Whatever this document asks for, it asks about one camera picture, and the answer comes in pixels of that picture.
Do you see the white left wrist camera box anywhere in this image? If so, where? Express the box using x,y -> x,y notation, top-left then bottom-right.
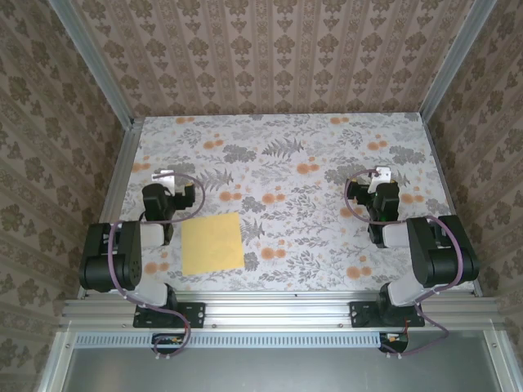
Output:
151,170 -> 177,194

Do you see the floral patterned table cover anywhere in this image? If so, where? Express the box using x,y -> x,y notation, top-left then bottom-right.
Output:
100,114 -> 477,293

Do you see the small black connector board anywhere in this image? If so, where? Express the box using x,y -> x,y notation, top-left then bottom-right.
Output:
378,332 -> 410,354
151,332 -> 190,355

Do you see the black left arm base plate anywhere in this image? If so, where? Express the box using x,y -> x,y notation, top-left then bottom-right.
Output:
133,301 -> 206,329

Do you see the grey slotted cable duct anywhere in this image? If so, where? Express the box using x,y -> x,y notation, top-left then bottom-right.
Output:
75,332 -> 385,348

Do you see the aluminium corner post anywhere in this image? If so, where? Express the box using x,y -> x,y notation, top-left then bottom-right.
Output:
418,0 -> 500,120
48,0 -> 136,128

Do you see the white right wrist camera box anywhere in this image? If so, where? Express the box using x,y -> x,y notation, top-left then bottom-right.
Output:
369,166 -> 392,194

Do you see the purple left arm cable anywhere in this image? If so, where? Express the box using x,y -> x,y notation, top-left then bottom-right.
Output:
106,173 -> 206,363

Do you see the grey sheet metal panel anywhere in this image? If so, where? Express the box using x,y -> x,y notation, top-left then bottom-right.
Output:
38,330 -> 512,392

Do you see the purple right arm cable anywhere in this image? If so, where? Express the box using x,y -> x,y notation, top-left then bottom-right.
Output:
344,170 -> 471,360

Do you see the long aluminium mounting beam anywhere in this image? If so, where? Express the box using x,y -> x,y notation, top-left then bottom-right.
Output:
59,296 -> 506,330

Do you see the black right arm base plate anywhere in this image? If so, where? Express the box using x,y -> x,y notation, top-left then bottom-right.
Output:
349,301 -> 426,330

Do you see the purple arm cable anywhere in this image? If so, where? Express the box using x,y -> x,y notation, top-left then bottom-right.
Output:
344,170 -> 471,360
106,173 -> 206,363

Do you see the aluminium side rail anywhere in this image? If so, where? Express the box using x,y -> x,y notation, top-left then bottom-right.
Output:
77,118 -> 145,300
420,116 -> 484,298

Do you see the yellow cloth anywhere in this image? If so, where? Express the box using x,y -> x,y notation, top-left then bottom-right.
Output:
181,212 -> 246,277

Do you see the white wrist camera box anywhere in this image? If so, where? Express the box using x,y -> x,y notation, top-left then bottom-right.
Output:
369,166 -> 392,194
151,170 -> 177,194

